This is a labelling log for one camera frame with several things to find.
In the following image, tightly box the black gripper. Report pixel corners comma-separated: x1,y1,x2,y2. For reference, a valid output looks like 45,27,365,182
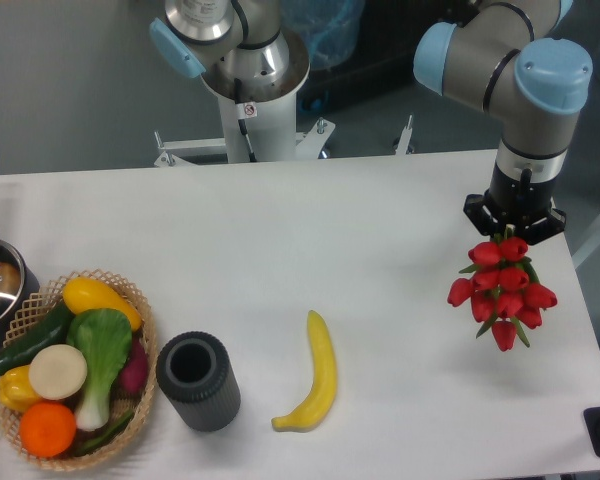
463,165,566,245

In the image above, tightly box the red tulip bouquet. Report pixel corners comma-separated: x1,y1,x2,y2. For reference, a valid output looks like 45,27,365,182
447,227,558,352

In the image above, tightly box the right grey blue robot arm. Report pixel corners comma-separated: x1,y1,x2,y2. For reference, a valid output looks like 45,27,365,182
413,1,593,245

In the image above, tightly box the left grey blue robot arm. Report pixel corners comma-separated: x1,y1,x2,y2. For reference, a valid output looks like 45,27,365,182
149,0,310,103

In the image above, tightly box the blue plastic bag bin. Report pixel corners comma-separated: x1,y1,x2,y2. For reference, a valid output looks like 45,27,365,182
281,0,366,71

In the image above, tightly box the yellow banana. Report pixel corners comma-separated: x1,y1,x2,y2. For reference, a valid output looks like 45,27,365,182
271,310,338,433

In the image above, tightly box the dark grey ribbed vase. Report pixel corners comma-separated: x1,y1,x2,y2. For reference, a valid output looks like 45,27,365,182
156,331,241,432

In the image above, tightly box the purple sweet potato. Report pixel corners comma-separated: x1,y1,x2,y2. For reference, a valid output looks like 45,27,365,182
118,337,149,395

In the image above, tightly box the green bok choy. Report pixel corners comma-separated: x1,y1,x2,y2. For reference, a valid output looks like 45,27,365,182
67,308,132,432

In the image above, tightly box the yellow squash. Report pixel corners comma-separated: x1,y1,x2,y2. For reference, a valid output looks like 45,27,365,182
62,277,143,332

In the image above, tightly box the woven wicker basket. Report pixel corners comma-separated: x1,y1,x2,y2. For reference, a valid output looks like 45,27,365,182
0,269,158,472

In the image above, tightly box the green chili pepper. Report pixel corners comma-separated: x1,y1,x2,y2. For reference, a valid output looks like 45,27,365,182
73,410,134,457

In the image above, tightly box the white round radish slice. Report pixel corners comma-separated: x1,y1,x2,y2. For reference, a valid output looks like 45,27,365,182
28,344,87,400

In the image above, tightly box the orange fruit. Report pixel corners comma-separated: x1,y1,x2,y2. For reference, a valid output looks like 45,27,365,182
19,402,77,458

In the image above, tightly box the yellow bell pepper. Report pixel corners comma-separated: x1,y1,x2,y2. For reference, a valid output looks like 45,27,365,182
0,365,43,413

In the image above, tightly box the green cucumber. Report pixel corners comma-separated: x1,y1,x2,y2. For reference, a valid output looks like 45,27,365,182
0,301,75,376

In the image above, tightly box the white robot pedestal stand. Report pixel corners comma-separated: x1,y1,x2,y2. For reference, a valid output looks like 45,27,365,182
154,80,336,167

